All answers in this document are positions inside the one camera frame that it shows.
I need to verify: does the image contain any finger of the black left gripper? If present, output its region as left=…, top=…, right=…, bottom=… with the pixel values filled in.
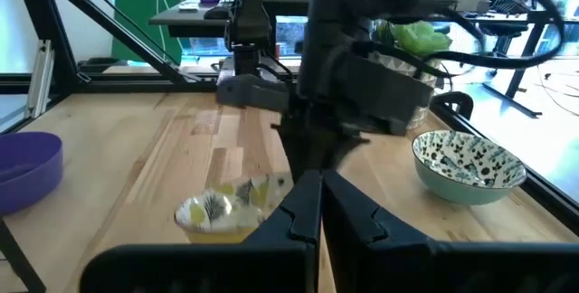
left=314, top=123, right=370, bottom=175
left=278, top=120, right=318, bottom=181

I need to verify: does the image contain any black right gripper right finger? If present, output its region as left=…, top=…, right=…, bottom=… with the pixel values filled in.
left=322, top=169, right=579, bottom=293

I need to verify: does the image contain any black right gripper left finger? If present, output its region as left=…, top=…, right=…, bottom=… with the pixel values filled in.
left=79, top=170, right=324, bottom=293

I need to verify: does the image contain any yellow leaf-print mini bowl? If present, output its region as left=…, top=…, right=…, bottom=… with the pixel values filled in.
left=174, top=171, right=295, bottom=245

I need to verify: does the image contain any teal floral mini bowl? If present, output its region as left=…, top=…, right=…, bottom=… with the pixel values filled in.
left=410, top=129, right=528, bottom=207

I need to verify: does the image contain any purple plastic mini bowl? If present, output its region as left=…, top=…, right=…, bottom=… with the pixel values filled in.
left=0, top=130, right=64, bottom=216

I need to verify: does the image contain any succulent in white patterned pot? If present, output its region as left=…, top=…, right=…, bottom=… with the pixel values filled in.
left=370, top=19, right=454, bottom=131

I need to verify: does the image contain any black side desk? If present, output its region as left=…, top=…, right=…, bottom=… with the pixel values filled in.
left=451, top=10, right=579, bottom=120

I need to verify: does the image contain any dark grey desk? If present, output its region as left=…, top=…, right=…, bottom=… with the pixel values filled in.
left=147, top=0, right=313, bottom=40

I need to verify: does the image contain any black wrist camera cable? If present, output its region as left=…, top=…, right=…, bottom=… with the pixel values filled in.
left=352, top=0, right=566, bottom=71

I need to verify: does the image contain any black frame post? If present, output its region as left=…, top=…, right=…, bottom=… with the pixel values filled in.
left=0, top=218, right=47, bottom=293

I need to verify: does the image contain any silver aluminium bracket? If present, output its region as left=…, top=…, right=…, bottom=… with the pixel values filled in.
left=24, top=39, right=56, bottom=120

